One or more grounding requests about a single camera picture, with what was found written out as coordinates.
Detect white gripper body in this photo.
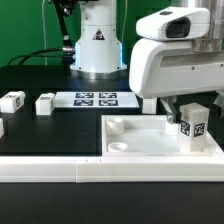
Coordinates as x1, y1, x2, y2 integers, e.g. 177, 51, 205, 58
129, 38, 224, 99

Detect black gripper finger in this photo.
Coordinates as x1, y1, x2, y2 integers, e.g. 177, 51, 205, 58
161, 96, 180, 124
214, 90, 224, 117

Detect white square tabletop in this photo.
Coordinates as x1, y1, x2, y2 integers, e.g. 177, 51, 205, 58
101, 115, 215, 157

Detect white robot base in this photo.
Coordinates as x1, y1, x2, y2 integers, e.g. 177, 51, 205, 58
70, 0, 127, 79

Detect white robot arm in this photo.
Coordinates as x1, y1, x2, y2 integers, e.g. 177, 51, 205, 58
129, 0, 224, 123

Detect white marker sheet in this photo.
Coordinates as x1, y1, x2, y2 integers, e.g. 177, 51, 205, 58
55, 92, 139, 108

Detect white U-shaped obstacle fence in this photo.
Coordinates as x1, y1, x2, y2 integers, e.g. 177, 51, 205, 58
0, 135, 224, 183

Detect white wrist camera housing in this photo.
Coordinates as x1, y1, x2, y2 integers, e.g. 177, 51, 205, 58
136, 7, 210, 41

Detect black cables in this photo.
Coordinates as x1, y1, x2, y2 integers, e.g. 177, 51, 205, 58
7, 47, 75, 66

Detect black camera stand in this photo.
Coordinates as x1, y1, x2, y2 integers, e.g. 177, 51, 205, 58
48, 0, 78, 66

